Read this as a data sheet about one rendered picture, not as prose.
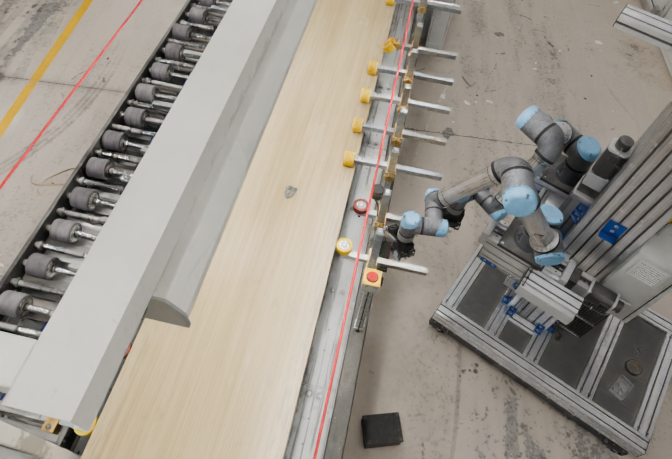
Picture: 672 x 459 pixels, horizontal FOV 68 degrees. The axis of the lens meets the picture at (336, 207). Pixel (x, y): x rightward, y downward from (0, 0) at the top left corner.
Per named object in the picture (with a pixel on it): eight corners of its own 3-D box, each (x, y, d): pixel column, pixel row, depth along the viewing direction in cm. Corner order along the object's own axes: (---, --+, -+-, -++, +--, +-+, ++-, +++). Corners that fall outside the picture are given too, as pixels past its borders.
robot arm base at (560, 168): (588, 173, 257) (598, 160, 248) (578, 191, 249) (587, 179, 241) (561, 158, 261) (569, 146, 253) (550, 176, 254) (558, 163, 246)
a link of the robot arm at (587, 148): (579, 175, 242) (592, 157, 231) (559, 156, 248) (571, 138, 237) (595, 166, 246) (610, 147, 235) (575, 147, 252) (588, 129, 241)
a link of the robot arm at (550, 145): (581, 142, 208) (502, 222, 233) (562, 125, 213) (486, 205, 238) (572, 141, 200) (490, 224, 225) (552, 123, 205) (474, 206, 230)
